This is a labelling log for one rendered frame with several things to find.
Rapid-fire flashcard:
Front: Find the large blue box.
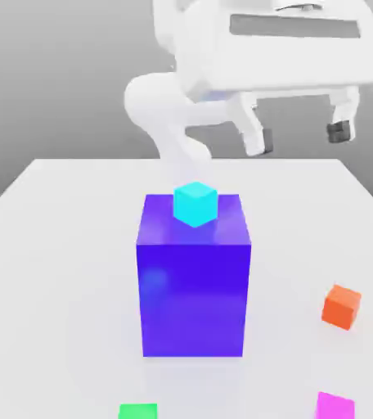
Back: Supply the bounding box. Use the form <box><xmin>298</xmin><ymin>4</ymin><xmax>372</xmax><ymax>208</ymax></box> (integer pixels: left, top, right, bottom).
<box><xmin>135</xmin><ymin>193</ymin><xmax>252</xmax><ymax>358</ymax></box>

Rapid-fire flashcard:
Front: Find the small orange cube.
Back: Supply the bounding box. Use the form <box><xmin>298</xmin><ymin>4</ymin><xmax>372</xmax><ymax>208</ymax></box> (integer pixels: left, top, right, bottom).
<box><xmin>321</xmin><ymin>283</ymin><xmax>363</xmax><ymax>331</ymax></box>

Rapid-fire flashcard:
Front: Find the small cyan cube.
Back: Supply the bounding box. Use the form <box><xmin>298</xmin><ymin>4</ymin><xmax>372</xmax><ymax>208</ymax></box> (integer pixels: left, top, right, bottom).
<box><xmin>173</xmin><ymin>181</ymin><xmax>219</xmax><ymax>229</ymax></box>

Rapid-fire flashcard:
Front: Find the small magenta cube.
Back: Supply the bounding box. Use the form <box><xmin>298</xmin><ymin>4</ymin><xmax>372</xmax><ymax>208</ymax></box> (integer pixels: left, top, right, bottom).
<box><xmin>315</xmin><ymin>391</ymin><xmax>357</xmax><ymax>419</ymax></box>

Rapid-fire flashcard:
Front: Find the small green cube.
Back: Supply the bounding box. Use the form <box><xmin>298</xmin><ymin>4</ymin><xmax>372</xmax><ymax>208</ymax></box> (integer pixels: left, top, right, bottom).
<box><xmin>117</xmin><ymin>403</ymin><xmax>159</xmax><ymax>419</ymax></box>

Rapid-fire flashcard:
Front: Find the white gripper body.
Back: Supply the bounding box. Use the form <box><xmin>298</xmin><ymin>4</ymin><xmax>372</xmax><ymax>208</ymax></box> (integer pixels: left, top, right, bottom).
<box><xmin>172</xmin><ymin>0</ymin><xmax>373</xmax><ymax>97</ymax></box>

